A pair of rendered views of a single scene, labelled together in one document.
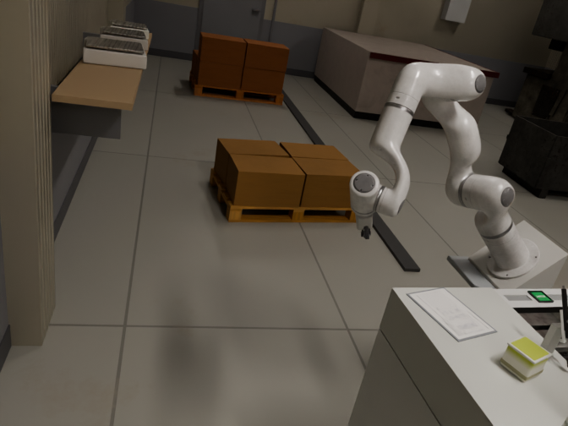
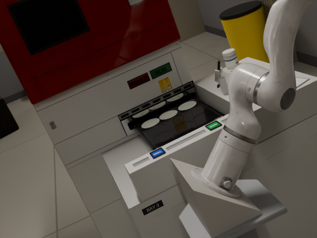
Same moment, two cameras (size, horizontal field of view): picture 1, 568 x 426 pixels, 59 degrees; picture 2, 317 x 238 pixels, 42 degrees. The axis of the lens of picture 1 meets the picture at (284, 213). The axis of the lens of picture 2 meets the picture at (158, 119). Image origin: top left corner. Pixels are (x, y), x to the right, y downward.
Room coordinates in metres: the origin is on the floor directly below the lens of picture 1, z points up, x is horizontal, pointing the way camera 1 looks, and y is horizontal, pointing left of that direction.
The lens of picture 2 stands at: (2.95, -0.79, 1.71)
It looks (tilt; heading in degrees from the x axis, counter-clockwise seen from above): 22 degrees down; 189
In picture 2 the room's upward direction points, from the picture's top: 22 degrees counter-clockwise
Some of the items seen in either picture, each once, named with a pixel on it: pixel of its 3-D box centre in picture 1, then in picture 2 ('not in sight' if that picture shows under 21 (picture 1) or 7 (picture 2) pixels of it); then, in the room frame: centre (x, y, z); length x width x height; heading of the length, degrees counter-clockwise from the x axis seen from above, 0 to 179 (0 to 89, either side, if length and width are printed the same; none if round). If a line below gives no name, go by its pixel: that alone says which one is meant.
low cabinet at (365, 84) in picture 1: (395, 77); not in sight; (8.72, -1.38, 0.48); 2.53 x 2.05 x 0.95; 16
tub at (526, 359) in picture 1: (524, 358); not in sight; (1.00, -0.64, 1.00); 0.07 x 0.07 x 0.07; 38
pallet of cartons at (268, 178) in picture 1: (286, 179); not in sight; (3.87, 0.03, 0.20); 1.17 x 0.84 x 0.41; 107
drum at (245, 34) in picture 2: not in sight; (248, 40); (-1.65, -0.26, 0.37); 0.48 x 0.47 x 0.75; 16
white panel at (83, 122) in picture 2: not in sight; (121, 104); (0.91, -1.27, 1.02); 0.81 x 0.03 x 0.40; 109
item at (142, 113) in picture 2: not in sight; (160, 111); (0.86, -1.10, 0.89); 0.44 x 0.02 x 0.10; 109
